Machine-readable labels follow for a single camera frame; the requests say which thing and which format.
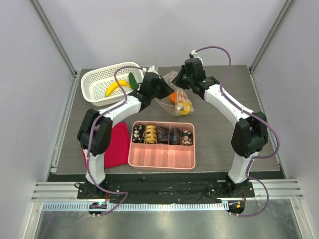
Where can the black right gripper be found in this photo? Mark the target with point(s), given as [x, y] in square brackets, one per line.
[180, 78]

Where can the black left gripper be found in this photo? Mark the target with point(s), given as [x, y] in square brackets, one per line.
[167, 90]

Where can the green toy cucumber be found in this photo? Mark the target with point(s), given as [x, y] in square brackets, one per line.
[132, 81]

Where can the orange toy fruit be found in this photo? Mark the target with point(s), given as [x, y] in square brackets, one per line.
[173, 97]

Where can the clear polka dot zip bag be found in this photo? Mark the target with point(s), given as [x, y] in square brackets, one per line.
[181, 96]

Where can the yellow toy fruit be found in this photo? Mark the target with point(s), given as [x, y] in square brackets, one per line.
[184, 109]

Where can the yellow toy banana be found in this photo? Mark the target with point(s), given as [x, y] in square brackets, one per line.
[115, 85]

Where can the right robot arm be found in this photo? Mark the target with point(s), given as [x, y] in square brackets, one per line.
[249, 135]

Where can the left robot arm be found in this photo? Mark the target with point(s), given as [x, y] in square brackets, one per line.
[95, 131]

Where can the yellow black cloth roll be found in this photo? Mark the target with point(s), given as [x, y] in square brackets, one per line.
[151, 134]

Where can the dark brown patterned cloth roll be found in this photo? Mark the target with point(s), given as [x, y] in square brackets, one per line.
[162, 135]

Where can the black white dotted cloth roll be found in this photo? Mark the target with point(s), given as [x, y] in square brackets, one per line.
[138, 133]

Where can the dark blue patterned cloth roll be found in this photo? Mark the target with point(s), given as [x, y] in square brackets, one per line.
[175, 136]

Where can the white perforated plastic basket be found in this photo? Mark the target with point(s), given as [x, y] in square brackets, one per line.
[95, 83]

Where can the dark floral rose cloth roll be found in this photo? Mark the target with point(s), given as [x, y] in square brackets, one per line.
[186, 137]

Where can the pink divided organizer tray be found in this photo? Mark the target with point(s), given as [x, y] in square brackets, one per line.
[163, 157]

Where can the red folded cloth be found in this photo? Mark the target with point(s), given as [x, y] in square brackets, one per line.
[118, 150]

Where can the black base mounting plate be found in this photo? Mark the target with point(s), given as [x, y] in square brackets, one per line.
[176, 192]

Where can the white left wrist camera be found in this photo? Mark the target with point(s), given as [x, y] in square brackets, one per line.
[153, 69]

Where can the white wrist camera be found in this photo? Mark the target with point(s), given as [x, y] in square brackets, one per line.
[194, 54]
[153, 69]

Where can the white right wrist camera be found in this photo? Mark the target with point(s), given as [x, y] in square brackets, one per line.
[194, 54]

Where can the white slotted cable duct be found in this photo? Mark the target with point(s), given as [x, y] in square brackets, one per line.
[98, 206]

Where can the aluminium frame rail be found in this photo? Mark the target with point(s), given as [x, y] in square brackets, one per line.
[71, 191]

